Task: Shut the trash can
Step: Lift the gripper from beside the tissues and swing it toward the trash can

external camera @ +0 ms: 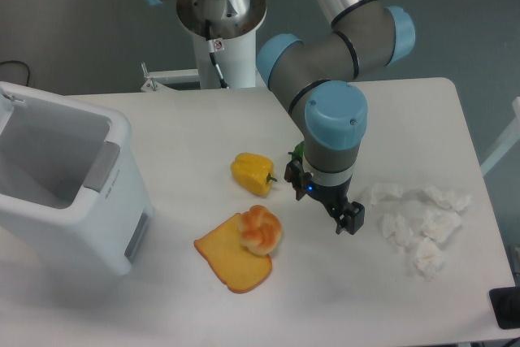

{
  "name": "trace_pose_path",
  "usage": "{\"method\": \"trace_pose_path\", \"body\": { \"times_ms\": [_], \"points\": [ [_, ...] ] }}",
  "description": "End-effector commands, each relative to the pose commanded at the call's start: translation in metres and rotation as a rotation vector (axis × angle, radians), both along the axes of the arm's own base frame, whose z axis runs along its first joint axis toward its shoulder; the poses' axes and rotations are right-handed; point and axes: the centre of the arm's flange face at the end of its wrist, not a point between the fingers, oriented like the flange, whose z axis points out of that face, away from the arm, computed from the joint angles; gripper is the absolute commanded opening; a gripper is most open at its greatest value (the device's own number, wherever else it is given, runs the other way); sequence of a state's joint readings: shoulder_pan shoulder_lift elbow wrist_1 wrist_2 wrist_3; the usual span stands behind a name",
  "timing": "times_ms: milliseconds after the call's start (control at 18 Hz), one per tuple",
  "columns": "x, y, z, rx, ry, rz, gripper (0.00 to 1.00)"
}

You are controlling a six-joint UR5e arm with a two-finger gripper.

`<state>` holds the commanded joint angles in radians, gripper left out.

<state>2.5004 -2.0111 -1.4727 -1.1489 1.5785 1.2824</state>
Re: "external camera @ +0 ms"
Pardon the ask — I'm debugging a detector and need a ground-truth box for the white frame post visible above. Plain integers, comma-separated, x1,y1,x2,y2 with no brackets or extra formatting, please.
480,97,519,176

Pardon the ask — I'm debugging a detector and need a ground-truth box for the yellow bell pepper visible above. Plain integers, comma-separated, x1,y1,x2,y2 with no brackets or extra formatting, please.
230,152,277,197

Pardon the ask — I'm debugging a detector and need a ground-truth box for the black device at edge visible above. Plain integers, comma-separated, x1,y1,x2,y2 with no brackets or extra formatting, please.
489,286,519,330

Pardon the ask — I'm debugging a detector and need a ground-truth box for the green bell pepper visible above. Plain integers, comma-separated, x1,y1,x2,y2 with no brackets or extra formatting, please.
288,141,305,161

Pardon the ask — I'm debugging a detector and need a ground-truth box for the white base bracket left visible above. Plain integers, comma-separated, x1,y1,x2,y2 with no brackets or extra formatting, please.
141,62,201,92

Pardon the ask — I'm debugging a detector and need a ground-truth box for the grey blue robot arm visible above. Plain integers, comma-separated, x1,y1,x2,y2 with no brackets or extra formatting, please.
145,0,415,233

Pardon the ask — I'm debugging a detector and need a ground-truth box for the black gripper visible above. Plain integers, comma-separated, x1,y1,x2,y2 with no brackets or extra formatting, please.
284,158,365,235

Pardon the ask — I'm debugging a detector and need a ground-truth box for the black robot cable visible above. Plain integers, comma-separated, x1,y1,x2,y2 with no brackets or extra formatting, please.
204,20,231,89

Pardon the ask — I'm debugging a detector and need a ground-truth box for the knotted bread roll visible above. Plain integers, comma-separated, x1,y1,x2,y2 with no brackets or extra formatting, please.
238,205,283,256

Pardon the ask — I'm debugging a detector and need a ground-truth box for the white trash can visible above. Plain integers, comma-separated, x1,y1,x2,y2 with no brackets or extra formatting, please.
1,82,154,275

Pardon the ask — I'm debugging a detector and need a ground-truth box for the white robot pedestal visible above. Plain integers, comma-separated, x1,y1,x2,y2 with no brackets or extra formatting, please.
176,0,267,89

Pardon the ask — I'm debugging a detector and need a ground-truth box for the black floor cable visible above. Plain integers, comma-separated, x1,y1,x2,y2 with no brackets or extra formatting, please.
0,60,32,85

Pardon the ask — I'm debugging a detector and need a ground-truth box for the toast bread slice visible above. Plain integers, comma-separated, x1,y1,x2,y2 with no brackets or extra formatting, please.
193,213,272,293

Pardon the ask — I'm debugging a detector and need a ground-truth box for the crumpled white tissue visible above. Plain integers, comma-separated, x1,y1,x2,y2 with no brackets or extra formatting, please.
358,183,405,218
421,209,462,244
381,214,414,248
423,185,472,212
413,237,444,281

